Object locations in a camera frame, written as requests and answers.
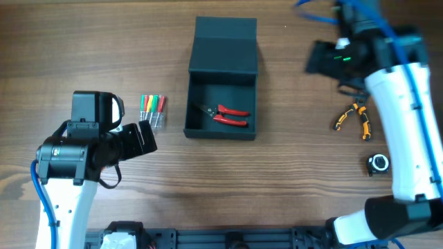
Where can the clear screwdriver set case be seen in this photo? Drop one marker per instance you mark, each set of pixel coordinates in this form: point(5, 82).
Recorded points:
point(152, 109)

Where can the black white tape measure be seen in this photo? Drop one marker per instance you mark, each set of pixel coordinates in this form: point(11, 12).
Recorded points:
point(377, 164)

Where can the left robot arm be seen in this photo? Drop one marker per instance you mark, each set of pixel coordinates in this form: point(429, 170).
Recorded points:
point(68, 164)

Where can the red handled snips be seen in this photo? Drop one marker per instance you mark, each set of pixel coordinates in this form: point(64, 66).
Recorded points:
point(219, 113)

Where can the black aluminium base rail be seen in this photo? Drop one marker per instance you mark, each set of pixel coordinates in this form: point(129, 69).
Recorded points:
point(303, 237)

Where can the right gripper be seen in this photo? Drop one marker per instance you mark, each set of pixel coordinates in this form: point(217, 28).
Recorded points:
point(319, 58)

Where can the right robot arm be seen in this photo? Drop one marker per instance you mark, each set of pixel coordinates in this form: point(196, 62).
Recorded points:
point(389, 64)

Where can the dark green open box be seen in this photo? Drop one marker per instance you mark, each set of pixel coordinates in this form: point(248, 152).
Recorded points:
point(223, 69)

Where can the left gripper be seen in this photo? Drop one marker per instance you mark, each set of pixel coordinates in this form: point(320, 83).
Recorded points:
point(139, 139)

